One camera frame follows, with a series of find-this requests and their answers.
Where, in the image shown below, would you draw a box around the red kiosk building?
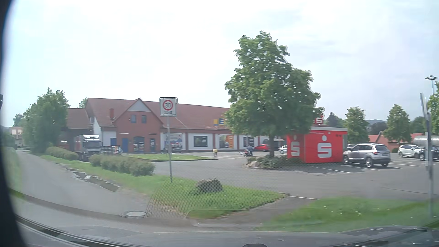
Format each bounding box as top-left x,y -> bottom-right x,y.
286,115 -> 348,164

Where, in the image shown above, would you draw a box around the white lorry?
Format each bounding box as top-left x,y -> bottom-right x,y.
73,134 -> 103,162

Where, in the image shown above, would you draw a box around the silver tank lorry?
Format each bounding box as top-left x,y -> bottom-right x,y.
412,135 -> 439,149

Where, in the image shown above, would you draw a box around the lamp post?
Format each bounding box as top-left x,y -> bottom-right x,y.
425,75 -> 438,95

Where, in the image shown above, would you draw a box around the bushes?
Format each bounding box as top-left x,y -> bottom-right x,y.
246,155 -> 304,169

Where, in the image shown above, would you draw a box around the grey asphalt car park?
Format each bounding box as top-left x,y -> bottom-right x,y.
151,151 -> 439,202

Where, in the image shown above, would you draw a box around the large leafy tree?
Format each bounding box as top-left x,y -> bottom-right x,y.
224,31 -> 324,158

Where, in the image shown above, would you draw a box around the grey boulder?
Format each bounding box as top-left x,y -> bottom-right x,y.
195,178 -> 224,195

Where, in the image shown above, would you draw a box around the kerbed grass island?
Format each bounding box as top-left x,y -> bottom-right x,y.
124,153 -> 219,162

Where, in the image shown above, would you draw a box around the low green hedge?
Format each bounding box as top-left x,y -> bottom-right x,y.
44,146 -> 80,161
89,153 -> 156,177

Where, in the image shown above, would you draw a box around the grass verge with puddle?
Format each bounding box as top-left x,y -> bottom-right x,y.
40,154 -> 288,220

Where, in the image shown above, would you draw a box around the silver car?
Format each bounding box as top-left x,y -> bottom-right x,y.
343,143 -> 391,168

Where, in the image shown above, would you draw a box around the white car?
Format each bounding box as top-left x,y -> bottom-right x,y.
397,144 -> 423,158

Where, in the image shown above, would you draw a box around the red brick shop building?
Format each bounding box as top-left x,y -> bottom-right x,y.
59,97 -> 287,154

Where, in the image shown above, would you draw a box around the red roofed building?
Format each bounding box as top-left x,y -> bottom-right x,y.
368,132 -> 425,152

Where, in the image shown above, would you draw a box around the speed zone road sign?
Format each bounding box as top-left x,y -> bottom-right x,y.
159,97 -> 178,183

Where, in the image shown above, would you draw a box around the grey road sign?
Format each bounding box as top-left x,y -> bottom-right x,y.
420,92 -> 435,220

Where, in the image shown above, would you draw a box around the car's own bonnet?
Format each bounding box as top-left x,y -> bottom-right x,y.
16,215 -> 439,247

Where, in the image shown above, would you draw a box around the grey asphalt road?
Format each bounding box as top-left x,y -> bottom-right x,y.
11,150 -> 323,237

